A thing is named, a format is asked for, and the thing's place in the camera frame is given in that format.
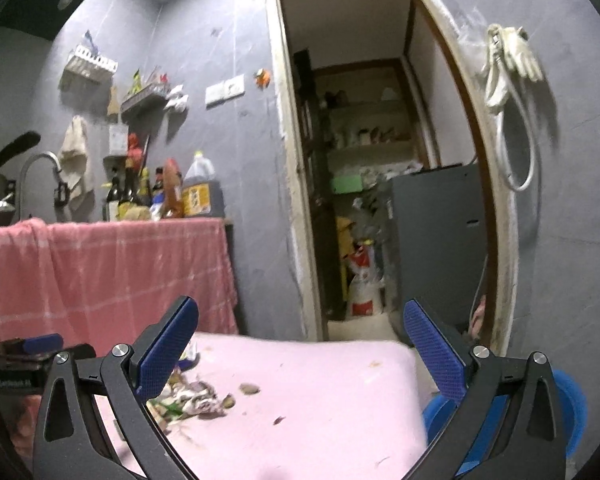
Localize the white hose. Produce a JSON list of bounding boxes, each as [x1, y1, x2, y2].
[[495, 80, 537, 192]]

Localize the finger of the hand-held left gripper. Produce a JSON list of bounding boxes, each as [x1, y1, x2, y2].
[[0, 333, 64, 361]]

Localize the wall shelf with utensils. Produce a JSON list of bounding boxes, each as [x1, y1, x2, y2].
[[121, 67, 174, 114]]

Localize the white wall socket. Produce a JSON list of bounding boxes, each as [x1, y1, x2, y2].
[[204, 74, 246, 107]]

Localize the white work gloves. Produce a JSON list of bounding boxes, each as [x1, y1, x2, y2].
[[482, 23, 545, 109]]

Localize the yellow bag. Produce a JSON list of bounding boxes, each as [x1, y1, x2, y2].
[[335, 216, 357, 262]]

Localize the storage room shelf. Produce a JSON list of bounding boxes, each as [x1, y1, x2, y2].
[[324, 95, 422, 162]]

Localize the white hanging cloth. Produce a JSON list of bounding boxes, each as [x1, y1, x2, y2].
[[163, 84, 190, 112]]

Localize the white wall rack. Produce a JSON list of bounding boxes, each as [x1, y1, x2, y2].
[[58, 30, 119, 92]]

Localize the beige hanging rag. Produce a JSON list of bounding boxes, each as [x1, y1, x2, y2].
[[57, 115, 96, 207]]

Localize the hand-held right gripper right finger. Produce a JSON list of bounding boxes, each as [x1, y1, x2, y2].
[[403, 299, 567, 480]]

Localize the bottle with yellow label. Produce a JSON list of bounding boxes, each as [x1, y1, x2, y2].
[[138, 167, 153, 207]]

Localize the pink checked cloth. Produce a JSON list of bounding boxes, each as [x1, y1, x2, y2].
[[0, 216, 240, 356]]

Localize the grey cabinet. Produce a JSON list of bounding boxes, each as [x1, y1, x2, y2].
[[386, 162, 491, 347]]

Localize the blue plastic bin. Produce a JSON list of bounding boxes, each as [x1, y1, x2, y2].
[[422, 370, 589, 477]]

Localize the dark bottle with blue label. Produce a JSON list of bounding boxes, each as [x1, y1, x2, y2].
[[151, 167, 166, 211]]

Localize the red and white sack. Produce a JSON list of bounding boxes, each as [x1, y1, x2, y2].
[[346, 247, 386, 318]]

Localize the white door frame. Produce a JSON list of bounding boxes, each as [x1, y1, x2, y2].
[[264, 0, 522, 357]]

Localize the pile of wrappers and shells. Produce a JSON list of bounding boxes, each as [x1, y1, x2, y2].
[[147, 347, 237, 433]]

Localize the metal faucet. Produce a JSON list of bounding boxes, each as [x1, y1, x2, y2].
[[18, 151, 72, 221]]

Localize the wok with black handle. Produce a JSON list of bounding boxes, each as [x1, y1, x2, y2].
[[0, 130, 42, 214]]

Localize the dark bottle with red cap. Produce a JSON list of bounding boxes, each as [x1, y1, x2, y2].
[[122, 134, 142, 208]]

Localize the green box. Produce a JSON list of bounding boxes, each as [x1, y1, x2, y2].
[[329, 174, 364, 194]]

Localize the large cooking oil bottle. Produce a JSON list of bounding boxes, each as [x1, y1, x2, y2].
[[182, 151, 226, 219]]

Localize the dark green glass bottle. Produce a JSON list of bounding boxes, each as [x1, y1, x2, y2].
[[105, 167, 124, 222]]

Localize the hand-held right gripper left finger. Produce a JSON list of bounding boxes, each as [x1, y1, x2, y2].
[[32, 296, 201, 480]]

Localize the orange sauce bottle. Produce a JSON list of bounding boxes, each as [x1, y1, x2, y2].
[[162, 158, 185, 219]]

